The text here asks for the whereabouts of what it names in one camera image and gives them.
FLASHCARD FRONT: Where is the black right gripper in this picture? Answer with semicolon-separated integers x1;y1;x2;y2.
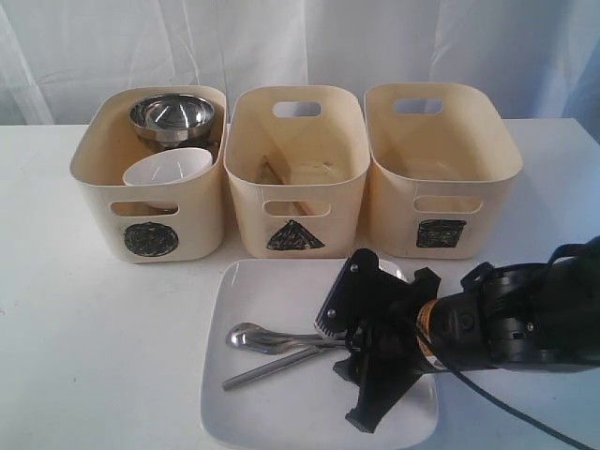
333;268;441;431

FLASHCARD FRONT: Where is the small stainless steel fork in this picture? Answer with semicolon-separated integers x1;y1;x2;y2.
247;328;346;353

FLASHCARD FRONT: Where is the stainless steel spoon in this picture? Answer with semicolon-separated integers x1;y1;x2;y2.
226;322;346;355

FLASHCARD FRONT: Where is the stainless steel knife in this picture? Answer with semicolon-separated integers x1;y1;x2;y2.
222;347;323;392

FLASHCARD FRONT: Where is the white plastic bowl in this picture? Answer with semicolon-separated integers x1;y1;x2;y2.
122;147;222;215

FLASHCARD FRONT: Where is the stainless steel bowl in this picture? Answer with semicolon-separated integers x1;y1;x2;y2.
128;93;216;144

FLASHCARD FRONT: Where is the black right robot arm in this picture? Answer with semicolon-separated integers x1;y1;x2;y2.
324;240;599;433

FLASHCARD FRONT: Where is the white square plate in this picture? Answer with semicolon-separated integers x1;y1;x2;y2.
200;260;438;449

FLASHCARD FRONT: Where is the cream bin with circle mark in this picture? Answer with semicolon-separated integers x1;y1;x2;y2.
70;85;227;263

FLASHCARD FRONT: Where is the cream bin with triangle mark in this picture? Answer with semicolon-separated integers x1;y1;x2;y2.
224;85;370;258

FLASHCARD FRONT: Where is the cream bin with square mark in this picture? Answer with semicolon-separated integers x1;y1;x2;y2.
364;82;523;259

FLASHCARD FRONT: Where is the white backdrop curtain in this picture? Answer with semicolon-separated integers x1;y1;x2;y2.
1;1;599;135

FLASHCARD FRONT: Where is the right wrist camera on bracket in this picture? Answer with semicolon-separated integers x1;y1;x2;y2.
314;248;412;339

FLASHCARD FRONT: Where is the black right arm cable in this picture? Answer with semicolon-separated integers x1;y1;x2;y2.
444;365;587;450

